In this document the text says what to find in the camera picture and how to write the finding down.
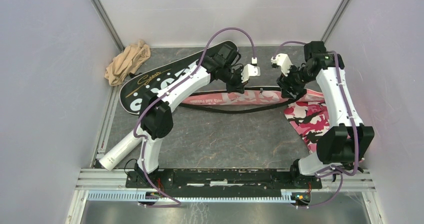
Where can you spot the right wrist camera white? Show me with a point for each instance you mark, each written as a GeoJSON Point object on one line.
{"type": "Point", "coordinates": [282, 61]}

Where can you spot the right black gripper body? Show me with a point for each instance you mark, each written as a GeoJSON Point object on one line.
{"type": "Point", "coordinates": [297, 78]}

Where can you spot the pink camouflage cloth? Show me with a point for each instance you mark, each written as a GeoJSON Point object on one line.
{"type": "Point", "coordinates": [309, 117]}

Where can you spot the black sport racket bag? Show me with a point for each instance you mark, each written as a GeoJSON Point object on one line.
{"type": "Point", "coordinates": [158, 78]}

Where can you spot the white shuttlecock tube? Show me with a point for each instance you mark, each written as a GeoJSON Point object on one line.
{"type": "Point", "coordinates": [112, 158]}

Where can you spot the white slotted cable duct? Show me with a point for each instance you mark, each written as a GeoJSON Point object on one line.
{"type": "Point", "coordinates": [150, 197]}

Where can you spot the beige crumpled cloth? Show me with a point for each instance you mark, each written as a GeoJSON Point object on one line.
{"type": "Point", "coordinates": [127, 62]}

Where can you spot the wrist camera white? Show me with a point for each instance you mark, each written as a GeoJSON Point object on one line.
{"type": "Point", "coordinates": [282, 61]}
{"type": "Point", "coordinates": [250, 70]}

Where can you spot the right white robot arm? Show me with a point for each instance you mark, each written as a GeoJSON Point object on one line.
{"type": "Point", "coordinates": [340, 150]}

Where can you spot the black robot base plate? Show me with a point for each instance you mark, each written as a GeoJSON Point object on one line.
{"type": "Point", "coordinates": [223, 183]}

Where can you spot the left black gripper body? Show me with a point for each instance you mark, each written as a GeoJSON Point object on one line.
{"type": "Point", "coordinates": [233, 79]}

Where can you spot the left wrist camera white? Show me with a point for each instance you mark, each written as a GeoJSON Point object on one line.
{"type": "Point", "coordinates": [250, 70]}

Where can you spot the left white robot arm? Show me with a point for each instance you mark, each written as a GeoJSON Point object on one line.
{"type": "Point", "coordinates": [155, 119]}

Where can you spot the pink sport racket bag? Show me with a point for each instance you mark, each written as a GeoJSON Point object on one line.
{"type": "Point", "coordinates": [264, 97]}

